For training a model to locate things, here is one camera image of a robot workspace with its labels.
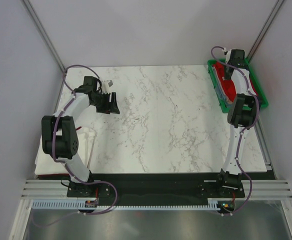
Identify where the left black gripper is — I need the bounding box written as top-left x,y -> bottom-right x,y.
91,92 -> 120,115

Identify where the red t shirt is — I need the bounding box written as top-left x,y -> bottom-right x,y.
212,62 -> 237,104

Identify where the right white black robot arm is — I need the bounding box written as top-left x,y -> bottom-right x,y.
215,48 -> 260,198

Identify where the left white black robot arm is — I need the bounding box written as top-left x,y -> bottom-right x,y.
41,76 -> 120,197

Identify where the green plastic bin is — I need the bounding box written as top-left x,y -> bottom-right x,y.
207,59 -> 269,114

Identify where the folded dark red shirt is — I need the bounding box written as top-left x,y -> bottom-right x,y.
37,173 -> 67,180

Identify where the folded white t shirt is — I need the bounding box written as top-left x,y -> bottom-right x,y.
34,127 -> 96,176

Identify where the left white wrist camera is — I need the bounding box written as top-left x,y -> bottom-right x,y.
101,80 -> 113,94

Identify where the right aluminium corner post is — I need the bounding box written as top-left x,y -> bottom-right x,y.
247,0 -> 286,63

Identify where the aluminium corner post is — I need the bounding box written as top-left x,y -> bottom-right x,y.
20,0 -> 65,72
247,0 -> 286,63

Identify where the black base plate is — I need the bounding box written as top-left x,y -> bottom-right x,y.
40,170 -> 275,206

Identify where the aluminium front frame rail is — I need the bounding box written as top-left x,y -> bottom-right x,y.
21,180 -> 292,201

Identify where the left aluminium corner post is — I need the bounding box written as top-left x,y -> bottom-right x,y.
20,0 -> 65,72

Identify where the white slotted cable duct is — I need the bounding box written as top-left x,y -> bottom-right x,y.
31,199 -> 222,211

